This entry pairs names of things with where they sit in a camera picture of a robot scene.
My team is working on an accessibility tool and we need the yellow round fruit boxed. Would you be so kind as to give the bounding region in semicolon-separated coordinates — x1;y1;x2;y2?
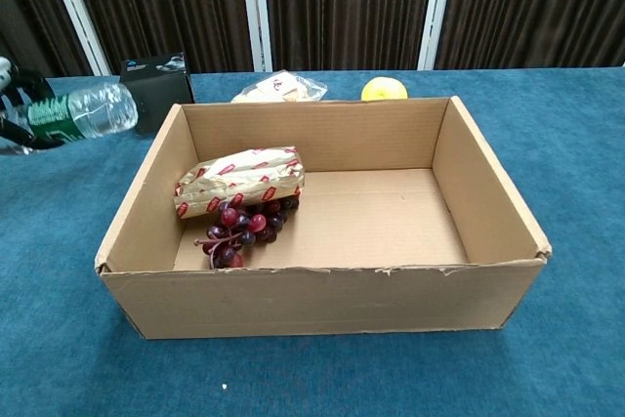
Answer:
360;76;409;103

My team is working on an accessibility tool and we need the open brown cardboard box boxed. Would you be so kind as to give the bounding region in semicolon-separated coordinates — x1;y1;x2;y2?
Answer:
95;96;554;340

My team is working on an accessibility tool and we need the white frame post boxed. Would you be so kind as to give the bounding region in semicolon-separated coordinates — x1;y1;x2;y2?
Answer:
417;0;458;71
41;0;112;77
238;0;273;73

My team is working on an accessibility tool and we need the black cube carton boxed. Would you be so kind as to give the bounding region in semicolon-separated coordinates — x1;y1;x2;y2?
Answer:
119;51;196;136

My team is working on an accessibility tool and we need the bunch of purple grapes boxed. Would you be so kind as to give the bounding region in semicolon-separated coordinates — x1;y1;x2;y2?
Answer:
193;194;301;271

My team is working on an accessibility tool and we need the clear plastic water bottle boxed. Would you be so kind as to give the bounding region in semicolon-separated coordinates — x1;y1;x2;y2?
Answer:
0;83;140;155

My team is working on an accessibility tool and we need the gold red snack packet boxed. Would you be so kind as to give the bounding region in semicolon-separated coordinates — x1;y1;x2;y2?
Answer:
173;146;307;220

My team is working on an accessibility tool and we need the blue velvet tablecloth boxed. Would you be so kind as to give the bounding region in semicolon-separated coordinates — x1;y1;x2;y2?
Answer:
0;64;625;417

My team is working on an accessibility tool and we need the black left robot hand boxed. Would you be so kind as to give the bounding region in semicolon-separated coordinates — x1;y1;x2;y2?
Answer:
0;57;65;150

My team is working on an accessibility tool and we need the clear bag of biscuits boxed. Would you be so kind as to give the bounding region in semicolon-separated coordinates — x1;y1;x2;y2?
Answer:
229;69;329;104

